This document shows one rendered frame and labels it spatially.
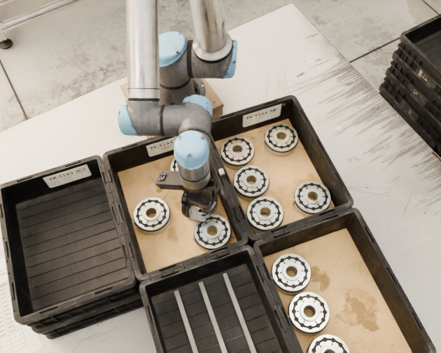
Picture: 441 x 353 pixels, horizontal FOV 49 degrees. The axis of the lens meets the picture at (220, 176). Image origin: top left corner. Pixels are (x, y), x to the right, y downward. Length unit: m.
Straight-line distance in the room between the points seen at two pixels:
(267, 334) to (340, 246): 0.31
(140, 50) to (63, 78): 1.79
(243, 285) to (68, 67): 1.97
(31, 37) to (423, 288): 2.55
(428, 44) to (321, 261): 1.32
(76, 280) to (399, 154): 1.09
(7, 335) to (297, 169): 0.96
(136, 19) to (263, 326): 0.81
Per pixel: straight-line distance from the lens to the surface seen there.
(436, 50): 2.37
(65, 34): 3.14
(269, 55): 1.90
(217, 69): 1.46
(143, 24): 1.15
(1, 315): 1.56
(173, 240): 1.35
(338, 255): 1.36
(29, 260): 1.44
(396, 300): 1.29
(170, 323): 1.29
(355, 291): 1.34
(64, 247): 1.42
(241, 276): 1.31
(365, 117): 1.77
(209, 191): 1.17
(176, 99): 1.58
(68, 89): 2.85
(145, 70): 1.14
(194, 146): 1.04
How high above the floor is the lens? 2.08
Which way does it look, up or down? 61 degrees down
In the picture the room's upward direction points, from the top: 3 degrees counter-clockwise
